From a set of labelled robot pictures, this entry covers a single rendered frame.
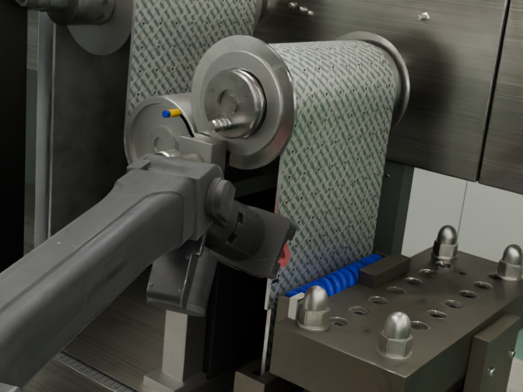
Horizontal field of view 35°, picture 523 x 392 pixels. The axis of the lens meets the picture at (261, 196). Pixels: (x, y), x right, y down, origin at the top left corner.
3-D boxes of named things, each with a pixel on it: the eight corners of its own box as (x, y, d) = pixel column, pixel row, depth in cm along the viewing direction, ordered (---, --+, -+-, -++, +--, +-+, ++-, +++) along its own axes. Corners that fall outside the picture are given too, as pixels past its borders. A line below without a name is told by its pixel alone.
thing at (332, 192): (264, 309, 96) (280, 153, 90) (367, 261, 114) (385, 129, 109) (268, 310, 95) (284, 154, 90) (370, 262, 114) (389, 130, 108)
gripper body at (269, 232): (276, 281, 86) (240, 264, 80) (202, 254, 92) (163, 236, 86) (300, 224, 87) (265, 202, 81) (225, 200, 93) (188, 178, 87)
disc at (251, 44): (185, 153, 98) (194, 26, 94) (188, 152, 99) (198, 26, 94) (287, 183, 90) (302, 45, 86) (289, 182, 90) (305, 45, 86)
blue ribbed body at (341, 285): (275, 316, 97) (278, 288, 96) (368, 271, 113) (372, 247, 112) (300, 327, 95) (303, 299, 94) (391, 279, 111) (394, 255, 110)
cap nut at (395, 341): (370, 351, 86) (375, 311, 84) (387, 340, 88) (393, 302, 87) (401, 364, 84) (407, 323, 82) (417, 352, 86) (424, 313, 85)
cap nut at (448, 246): (426, 254, 116) (431, 224, 115) (437, 249, 119) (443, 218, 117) (450, 262, 114) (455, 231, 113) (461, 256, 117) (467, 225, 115)
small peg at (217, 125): (216, 120, 88) (215, 134, 88) (233, 118, 90) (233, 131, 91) (206, 119, 89) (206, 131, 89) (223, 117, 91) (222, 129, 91)
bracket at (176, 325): (140, 386, 100) (155, 138, 91) (177, 368, 105) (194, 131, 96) (170, 402, 97) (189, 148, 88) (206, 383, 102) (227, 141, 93)
